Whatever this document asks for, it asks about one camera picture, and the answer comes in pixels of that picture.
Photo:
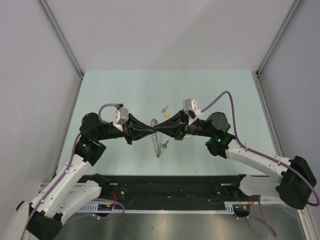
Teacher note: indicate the right aluminium frame post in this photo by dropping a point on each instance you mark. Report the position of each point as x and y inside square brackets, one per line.
[279, 35]

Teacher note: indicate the aluminium frame post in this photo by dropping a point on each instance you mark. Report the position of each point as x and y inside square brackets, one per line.
[279, 35]
[49, 15]

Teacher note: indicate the metal ring key organizer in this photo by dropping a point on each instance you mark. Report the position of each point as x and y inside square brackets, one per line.
[157, 142]

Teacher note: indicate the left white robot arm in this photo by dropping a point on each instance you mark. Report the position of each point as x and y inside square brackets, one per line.
[50, 209]

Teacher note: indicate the green tag key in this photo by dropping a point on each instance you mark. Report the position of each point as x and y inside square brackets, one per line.
[164, 145]

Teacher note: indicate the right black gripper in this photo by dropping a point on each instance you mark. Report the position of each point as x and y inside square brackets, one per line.
[176, 126]

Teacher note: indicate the grey slotted cable duct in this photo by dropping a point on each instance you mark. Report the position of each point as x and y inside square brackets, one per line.
[93, 208]

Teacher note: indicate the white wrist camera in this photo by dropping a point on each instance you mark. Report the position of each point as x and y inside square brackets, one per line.
[120, 118]
[191, 111]

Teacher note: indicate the left aluminium frame post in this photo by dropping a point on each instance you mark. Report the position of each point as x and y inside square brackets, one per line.
[49, 15]

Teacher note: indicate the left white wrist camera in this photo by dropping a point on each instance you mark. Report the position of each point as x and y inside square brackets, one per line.
[120, 118]

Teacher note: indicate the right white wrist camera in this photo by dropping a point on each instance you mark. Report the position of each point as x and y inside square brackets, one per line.
[191, 111]

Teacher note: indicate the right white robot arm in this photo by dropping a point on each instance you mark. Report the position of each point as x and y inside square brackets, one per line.
[295, 181]

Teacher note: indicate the right aluminium rail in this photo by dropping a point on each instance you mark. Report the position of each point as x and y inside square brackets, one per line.
[268, 115]

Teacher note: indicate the yellow tag key far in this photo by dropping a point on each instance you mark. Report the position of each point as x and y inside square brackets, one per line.
[165, 112]

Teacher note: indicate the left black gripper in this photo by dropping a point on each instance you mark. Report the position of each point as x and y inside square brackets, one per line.
[131, 130]

